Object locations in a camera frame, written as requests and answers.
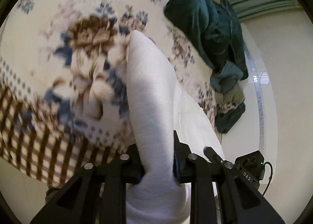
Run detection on white pants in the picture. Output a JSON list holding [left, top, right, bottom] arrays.
[[126, 31, 224, 223]]

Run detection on white headboard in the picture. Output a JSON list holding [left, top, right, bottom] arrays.
[[221, 24, 278, 175]]

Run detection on dark clothes pile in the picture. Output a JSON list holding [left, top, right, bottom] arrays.
[[215, 84, 246, 134]]

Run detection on floral bed blanket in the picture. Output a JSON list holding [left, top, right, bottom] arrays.
[[1, 0, 216, 187]]

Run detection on dark teal plush blanket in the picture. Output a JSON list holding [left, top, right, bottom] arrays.
[[164, 0, 248, 94]]

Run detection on black cable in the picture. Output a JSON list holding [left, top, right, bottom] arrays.
[[261, 161, 274, 197]]

